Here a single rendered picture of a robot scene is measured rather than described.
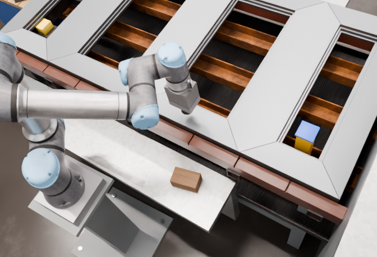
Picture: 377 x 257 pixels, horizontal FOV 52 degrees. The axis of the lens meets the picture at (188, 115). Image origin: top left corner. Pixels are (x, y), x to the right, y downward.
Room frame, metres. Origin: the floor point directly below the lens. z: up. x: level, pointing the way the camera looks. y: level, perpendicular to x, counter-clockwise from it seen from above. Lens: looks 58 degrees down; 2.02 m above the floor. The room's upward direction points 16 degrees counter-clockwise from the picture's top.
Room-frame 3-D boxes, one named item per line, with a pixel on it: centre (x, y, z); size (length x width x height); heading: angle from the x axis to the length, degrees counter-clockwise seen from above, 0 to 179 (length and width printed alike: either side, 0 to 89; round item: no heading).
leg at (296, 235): (0.37, -0.33, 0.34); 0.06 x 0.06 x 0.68; 44
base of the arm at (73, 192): (0.64, 0.51, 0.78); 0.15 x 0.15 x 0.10
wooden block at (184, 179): (0.55, 0.07, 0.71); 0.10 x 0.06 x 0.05; 57
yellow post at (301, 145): (0.52, -0.35, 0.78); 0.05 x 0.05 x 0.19; 44
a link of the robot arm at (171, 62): (0.72, 0.00, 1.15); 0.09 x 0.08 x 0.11; 85
